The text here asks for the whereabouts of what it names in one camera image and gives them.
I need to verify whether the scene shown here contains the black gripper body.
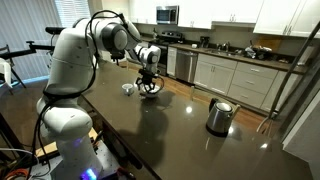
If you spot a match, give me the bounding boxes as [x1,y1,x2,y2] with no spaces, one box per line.
[135,68,161,86]

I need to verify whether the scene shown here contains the white ceramic bowl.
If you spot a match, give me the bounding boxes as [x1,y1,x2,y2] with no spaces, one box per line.
[139,84,162,100]

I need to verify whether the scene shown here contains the small white cup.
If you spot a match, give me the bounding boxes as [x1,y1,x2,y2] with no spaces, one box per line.
[121,83,135,97]

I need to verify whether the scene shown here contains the black kitchen stove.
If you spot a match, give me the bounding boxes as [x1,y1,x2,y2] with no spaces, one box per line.
[147,30,185,77]

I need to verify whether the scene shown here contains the black office chair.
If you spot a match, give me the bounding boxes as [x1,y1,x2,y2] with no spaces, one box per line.
[109,49,126,67]

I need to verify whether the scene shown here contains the stainless steel dishwasher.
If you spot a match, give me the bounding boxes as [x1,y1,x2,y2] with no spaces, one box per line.
[175,48,199,85]

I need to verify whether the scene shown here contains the stainless steel microwave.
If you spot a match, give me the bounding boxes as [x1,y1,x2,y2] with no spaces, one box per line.
[155,5,180,26]

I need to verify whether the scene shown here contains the black coffee maker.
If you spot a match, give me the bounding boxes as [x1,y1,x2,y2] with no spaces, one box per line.
[199,35,211,49]

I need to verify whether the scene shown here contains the stainless steel electric kettle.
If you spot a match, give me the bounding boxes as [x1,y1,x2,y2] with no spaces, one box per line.
[205,97,242,137]

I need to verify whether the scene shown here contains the chrome sink faucet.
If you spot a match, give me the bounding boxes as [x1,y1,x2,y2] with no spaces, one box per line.
[221,41,232,53]

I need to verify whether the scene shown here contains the white lower kitchen cabinets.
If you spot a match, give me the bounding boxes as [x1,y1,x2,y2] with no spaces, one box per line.
[165,46,301,113]

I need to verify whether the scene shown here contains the white kitchen cabinets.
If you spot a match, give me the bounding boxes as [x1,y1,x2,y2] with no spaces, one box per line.
[165,46,301,113]
[128,0,320,39]

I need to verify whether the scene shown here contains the pile of dishes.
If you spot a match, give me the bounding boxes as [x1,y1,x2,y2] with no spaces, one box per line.
[244,44,273,61]

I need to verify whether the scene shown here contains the white window blinds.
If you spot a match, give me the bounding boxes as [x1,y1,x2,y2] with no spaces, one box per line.
[0,0,93,81]

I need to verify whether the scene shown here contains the wooden cutting board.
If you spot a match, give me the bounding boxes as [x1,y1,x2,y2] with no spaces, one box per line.
[255,34,283,53]

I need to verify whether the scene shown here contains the metal tripod leg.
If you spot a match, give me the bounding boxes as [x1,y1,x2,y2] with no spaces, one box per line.
[255,19,320,135]

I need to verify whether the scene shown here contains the white upper kitchen cabinets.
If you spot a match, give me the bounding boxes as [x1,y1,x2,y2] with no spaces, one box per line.
[128,0,320,39]

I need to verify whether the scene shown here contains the black camera bar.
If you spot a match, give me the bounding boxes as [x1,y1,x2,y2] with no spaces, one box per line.
[44,26,66,36]

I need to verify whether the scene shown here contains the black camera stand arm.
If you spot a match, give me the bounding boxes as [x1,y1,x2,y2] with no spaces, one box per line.
[0,40,57,61]

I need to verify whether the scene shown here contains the orange cable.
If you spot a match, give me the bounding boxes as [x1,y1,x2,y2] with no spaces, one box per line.
[3,167,33,180]

